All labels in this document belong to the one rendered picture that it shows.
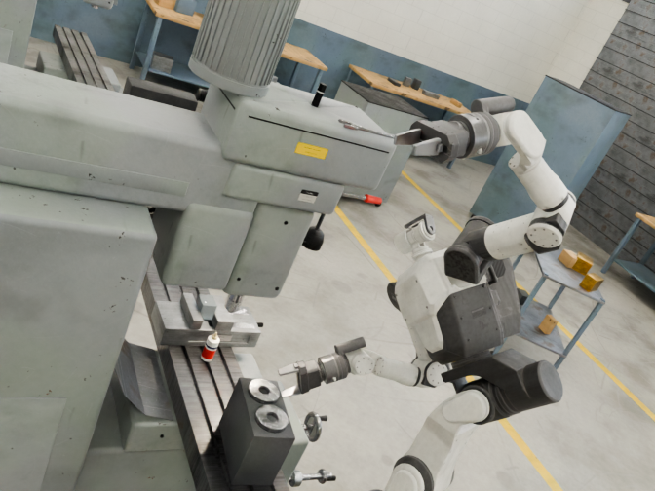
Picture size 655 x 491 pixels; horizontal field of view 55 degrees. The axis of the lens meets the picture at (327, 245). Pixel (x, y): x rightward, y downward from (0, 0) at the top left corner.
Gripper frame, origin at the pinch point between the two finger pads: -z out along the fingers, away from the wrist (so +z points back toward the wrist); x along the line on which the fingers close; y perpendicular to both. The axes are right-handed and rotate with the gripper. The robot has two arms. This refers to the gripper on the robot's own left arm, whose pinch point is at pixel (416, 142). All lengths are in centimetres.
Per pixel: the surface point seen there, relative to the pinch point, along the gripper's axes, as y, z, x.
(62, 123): -7, -54, 51
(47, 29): -123, 54, 714
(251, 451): -88, -24, 17
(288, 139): -13.5, -4.3, 41.9
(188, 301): -84, -16, 83
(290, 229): -42, 1, 47
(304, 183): -27, 2, 43
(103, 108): -6, -44, 56
